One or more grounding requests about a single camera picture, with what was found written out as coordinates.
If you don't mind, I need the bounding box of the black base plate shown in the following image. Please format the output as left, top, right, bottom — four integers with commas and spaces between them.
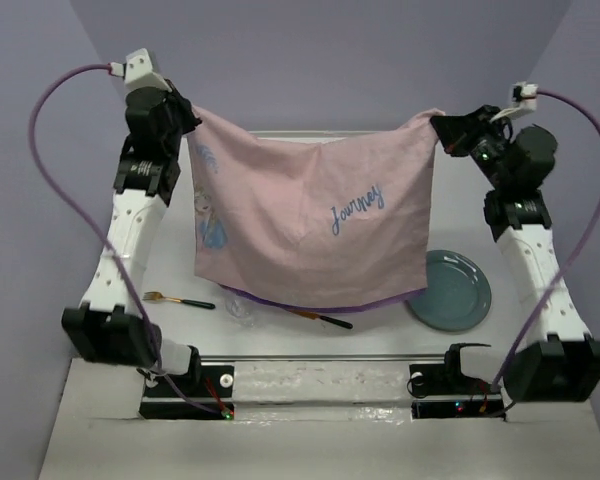
138, 363, 235, 421
407, 363, 505, 420

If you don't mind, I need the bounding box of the clear drinking glass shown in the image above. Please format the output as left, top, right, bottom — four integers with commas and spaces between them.
224, 292, 261, 328

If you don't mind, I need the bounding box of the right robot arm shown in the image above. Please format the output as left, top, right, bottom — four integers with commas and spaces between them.
430, 105, 600, 403

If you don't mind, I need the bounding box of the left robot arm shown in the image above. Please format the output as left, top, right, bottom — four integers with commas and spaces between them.
61, 86, 201, 395

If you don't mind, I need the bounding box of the teal ceramic plate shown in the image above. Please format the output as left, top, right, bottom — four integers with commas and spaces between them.
406, 250, 492, 333

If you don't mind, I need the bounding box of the gold knife black handle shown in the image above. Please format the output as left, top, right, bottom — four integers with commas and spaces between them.
287, 309, 353, 330

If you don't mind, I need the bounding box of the gold fork black handle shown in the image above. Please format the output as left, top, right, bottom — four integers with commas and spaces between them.
142, 291, 216, 310

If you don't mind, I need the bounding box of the pink cloth placemat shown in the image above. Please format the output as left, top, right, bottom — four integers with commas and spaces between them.
188, 110, 438, 311

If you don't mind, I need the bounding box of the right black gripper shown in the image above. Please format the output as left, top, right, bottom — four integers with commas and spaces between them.
433, 104, 512, 189

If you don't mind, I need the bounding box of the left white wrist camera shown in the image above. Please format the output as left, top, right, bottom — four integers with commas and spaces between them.
123, 48, 171, 92

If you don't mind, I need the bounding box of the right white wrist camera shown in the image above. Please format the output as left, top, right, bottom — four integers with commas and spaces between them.
491, 82, 538, 123

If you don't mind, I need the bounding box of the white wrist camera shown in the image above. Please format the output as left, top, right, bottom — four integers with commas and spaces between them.
491, 82, 538, 123
123, 48, 171, 92

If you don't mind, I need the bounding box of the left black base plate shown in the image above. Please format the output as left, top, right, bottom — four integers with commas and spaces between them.
138, 363, 235, 421

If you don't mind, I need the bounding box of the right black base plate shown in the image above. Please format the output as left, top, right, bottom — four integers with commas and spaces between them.
407, 363, 505, 420

